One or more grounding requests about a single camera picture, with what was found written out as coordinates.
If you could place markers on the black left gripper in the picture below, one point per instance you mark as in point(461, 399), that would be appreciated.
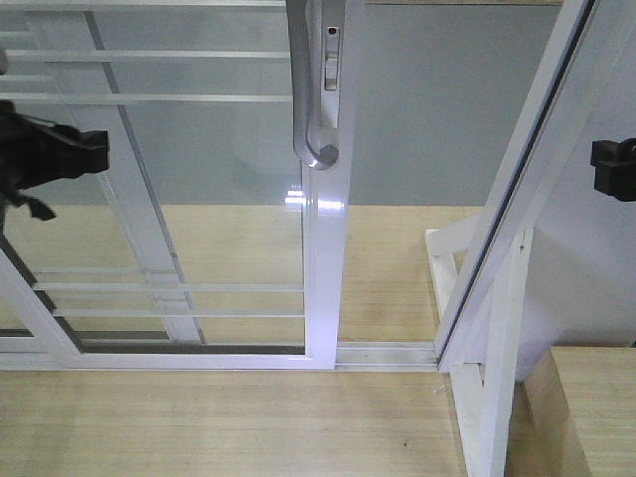
point(35, 152)

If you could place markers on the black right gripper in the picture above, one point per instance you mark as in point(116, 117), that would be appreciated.
point(614, 164)

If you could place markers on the white sliding glass door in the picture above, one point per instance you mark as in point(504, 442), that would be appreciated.
point(230, 144)

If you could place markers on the grey door handle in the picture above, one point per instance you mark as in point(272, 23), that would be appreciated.
point(301, 78)

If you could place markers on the fixed glass door panel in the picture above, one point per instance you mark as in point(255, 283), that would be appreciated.
point(105, 269)

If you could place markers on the grey door lock plate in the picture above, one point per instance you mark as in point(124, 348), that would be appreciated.
point(331, 23)

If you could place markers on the wooden platform base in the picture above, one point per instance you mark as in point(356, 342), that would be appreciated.
point(243, 423)

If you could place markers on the light wooden box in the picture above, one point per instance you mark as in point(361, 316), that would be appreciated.
point(582, 404)

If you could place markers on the white wooden support brace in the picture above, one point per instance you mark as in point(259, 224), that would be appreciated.
point(483, 371)

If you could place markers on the white outer door frame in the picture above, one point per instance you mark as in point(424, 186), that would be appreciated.
point(494, 103)

